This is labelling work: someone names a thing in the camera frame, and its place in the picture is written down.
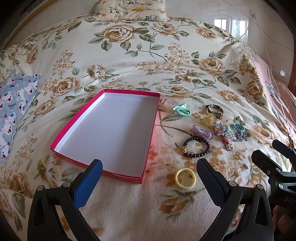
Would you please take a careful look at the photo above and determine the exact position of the mint green hair tie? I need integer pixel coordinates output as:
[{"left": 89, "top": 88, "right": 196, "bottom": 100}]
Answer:
[{"left": 172, "top": 103, "right": 192, "bottom": 117}]

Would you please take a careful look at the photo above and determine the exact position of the yellow hair tie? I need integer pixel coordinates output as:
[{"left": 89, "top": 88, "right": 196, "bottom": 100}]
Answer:
[{"left": 174, "top": 168, "right": 197, "bottom": 190}]

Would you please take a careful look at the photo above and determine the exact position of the green face wrist watch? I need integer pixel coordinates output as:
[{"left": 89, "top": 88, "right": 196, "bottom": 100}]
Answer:
[{"left": 206, "top": 104, "right": 224, "bottom": 120}]

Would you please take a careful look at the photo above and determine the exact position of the blue beaded hair tie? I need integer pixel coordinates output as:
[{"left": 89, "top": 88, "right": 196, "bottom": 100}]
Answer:
[{"left": 225, "top": 122, "right": 247, "bottom": 137}]

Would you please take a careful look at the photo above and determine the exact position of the blue bear print pillow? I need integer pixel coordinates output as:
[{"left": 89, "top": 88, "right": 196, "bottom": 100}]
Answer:
[{"left": 1, "top": 69, "right": 41, "bottom": 163}]

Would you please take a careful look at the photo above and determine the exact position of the silver chain necklace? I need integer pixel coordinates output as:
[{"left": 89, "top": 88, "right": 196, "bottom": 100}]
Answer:
[{"left": 234, "top": 131, "right": 249, "bottom": 142}]

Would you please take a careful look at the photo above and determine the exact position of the cream cartoon print pillow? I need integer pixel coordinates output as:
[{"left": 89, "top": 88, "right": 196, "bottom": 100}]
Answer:
[{"left": 94, "top": 0, "right": 168, "bottom": 22}]

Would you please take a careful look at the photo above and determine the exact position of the purple bow hair tie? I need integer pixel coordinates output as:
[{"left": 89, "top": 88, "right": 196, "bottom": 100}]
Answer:
[{"left": 191, "top": 126, "right": 212, "bottom": 140}]

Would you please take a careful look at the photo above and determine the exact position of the dark bead bracelet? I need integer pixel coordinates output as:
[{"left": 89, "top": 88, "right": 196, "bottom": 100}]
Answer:
[{"left": 181, "top": 136, "right": 211, "bottom": 159}]

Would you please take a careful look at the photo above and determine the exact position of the right hand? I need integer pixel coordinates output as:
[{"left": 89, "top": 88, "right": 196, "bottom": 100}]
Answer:
[{"left": 272, "top": 205, "right": 295, "bottom": 235}]

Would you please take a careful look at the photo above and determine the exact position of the red shallow cardboard box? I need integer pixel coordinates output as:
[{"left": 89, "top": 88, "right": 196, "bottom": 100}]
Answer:
[{"left": 50, "top": 89, "right": 160, "bottom": 184}]

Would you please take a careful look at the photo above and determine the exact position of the pink decorated hair clip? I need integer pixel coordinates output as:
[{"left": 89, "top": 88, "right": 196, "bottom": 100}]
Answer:
[{"left": 213, "top": 120, "right": 233, "bottom": 151}]

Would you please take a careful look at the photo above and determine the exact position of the yellow translucent hair clip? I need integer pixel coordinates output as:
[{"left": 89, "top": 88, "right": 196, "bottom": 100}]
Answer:
[{"left": 200, "top": 114, "right": 216, "bottom": 128}]

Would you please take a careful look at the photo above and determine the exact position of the floral bed blanket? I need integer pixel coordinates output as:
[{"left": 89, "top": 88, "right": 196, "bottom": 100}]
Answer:
[{"left": 1, "top": 16, "right": 292, "bottom": 240}]

